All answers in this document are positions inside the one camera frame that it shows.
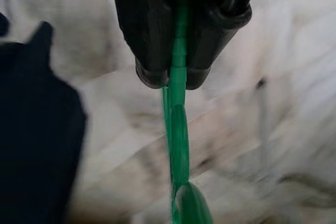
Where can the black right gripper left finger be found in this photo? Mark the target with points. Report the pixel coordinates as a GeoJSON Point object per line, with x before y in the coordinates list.
{"type": "Point", "coordinates": [147, 24]}

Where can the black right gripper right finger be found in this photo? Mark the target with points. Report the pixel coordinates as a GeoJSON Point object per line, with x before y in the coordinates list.
{"type": "Point", "coordinates": [210, 11]}

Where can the green plastic hanger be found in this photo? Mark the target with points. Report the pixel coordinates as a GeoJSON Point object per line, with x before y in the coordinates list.
{"type": "Point", "coordinates": [178, 129]}

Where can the navy blue t-shirt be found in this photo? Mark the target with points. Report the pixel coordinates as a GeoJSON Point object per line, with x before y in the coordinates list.
{"type": "Point", "coordinates": [36, 129]}

